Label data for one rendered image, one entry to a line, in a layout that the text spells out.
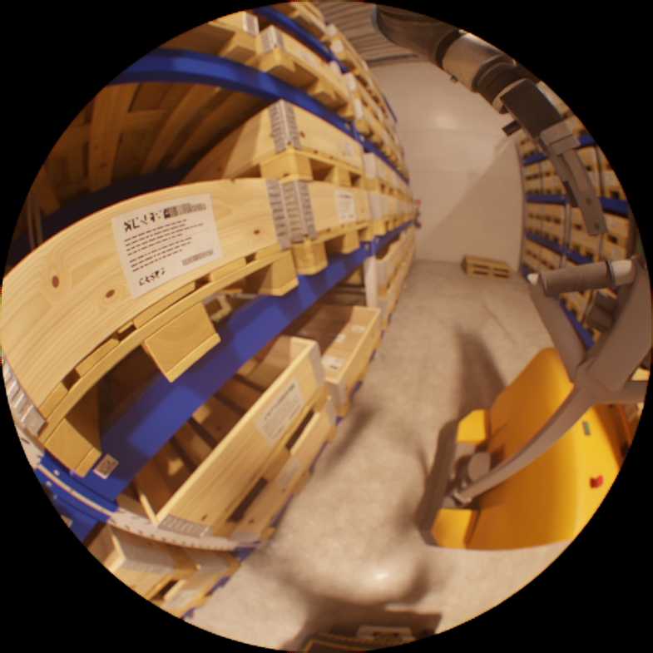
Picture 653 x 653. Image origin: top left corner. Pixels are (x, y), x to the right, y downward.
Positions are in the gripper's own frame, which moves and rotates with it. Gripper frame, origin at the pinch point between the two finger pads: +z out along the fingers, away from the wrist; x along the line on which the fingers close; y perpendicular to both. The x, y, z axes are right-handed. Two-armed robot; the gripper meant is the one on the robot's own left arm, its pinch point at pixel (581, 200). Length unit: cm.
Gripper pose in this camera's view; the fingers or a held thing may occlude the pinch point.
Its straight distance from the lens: 32.7
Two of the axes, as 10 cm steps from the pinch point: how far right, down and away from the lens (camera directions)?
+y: -2.7, 0.2, 9.6
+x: -7.6, 6.1, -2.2
